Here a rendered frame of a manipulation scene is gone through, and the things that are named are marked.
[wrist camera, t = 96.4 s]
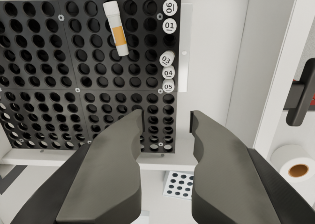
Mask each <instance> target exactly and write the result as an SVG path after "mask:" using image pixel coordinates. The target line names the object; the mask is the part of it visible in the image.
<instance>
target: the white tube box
mask: <svg viewBox="0 0 315 224"><path fill-rule="evenodd" d="M193 178H194V172H193V171H166V173H165V177H164V181H163V192H162V196H166V197H172V198H177V199H183V200H188V201H191V194H192V186H193Z"/></svg>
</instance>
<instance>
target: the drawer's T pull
mask: <svg viewBox="0 0 315 224"><path fill-rule="evenodd" d="M314 94H315V58H310V59H308V60H307V61H306V63H305V66H304V68H303V71H302V74H301V77H300V80H299V81H292V84H291V87H290V90H289V93H288V96H287V99H286V102H285V105H284V107H283V108H289V111H288V113H287V116H286V119H285V120H286V123H287V125H288V126H291V127H299V126H301V124H302V123H303V120H304V118H305V116H306V113H307V111H308V108H309V106H310V103H311V101H312V98H313V96H314Z"/></svg>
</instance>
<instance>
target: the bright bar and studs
mask: <svg viewBox="0 0 315 224"><path fill-rule="evenodd" d="M192 12H193V3H181V11H180V45H179V69H178V92H187V90H188V70H189V56H190V41H191V27H192Z"/></svg>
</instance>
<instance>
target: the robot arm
mask: <svg viewBox="0 0 315 224"><path fill-rule="evenodd" d="M143 132H145V110H142V109H136V110H134V111H132V112H131V113H129V114H128V115H126V116H125V117H123V118H121V119H120V120H118V121H116V122H115V123H113V124H112V125H110V126H109V127H108V128H106V129H105V130H104V131H102V132H101V133H100V134H99V135H98V136H97V137H95V138H94V139H93V140H92V142H91V143H90V144H83V145H82V146H81V147H80V148H79V149H78V150H77V151H76V152H75V153H74V154H73V155H72V156H71V157H70V158H69V159H68V160H67V161H66V162H65V163H64V164H63V165H62V166H61V167H60V168H59V169H57V170H56V171H55V172H54V173H53V174H52V175H51V176H50V177H49V178H48V179H47V180H46V181H45V182H44V183H43V184H42V185H41V186H40V187H39V188H38V189H37V190H36V191H35V193H34V194H33V195H32V196H31V197H30V198H29V199H28V200H27V201H26V203H25V204H24V205H23V206H22V208H21V209H20V210H19V211H18V213H17V214H16V216H15V217H14V219H13V220H12V221H11V223H10V224H131V223H132V222H134V221H135V220H136V219H137V218H138V217H139V216H140V214H141V211H142V188H141V174H140V166H139V164H138V163H137V162H136V160H137V158H138V157H139V155H140V154H141V144H140V136H141V134H142V133H143ZM189 133H192V135H193V137H194V138H195V142H194V151H193V155H194V157H195V158H196V160H197V162H198V164H197V165H196V166H195V169H194V178H193V186H192V194H191V213H192V217H193V219H194V220H195V221H196V222H197V223H198V224H315V210H314V209H313V208H312V207H311V206H310V205H309V204H308V202H307V201H306V200H305V199H304V198H303V197H302V196H301V195H300V194H299V193H298V192H297V191H296V190H295V189H294V188H293V187H292V186H291V185H290V184H289V183H288V182H287V181H286V180H285V179H284V178H283V177H282V176H281V175H280V174H279V173H278V172H277V171H276V170H275V169H274V168H273V167H272V166H271V165H270V164H269V163H268V162H267V161H266V160H265V158H264V157H263V156H262V155H261V154H260V153H259V152H258V151H257V150H256V149H252V148H248V147H247V146H246V145H245V144H244V143H243V142H242V141H241V140H240V139H239V138H238V137H237V136H235V135H234V134H233V133H232V132H231V131H229V130H228V129H227V128H225V127H224V126H222V125H221V124H219V123H218V122H216V121H215V120H213V119H212V118H210V117H209V116H207V115H206V114H204V113H203V112H201V111H199V110H193V111H190V125H189Z"/></svg>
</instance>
